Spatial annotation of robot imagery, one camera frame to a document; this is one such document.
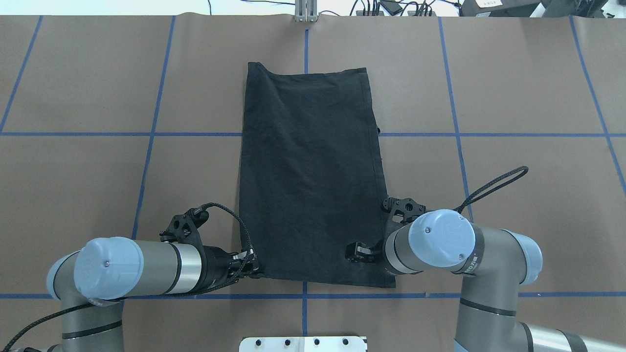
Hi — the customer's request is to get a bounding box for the black t-shirt with logo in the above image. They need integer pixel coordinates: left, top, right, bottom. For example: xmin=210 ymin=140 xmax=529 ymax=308
xmin=239 ymin=62 xmax=396 ymax=288

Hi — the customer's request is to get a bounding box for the white pedestal column base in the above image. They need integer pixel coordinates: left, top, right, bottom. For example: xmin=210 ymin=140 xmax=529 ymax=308
xmin=239 ymin=336 xmax=369 ymax=352

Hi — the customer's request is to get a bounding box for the aluminium frame post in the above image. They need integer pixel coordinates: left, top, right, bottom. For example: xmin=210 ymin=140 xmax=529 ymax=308
xmin=294 ymin=0 xmax=319 ymax=23

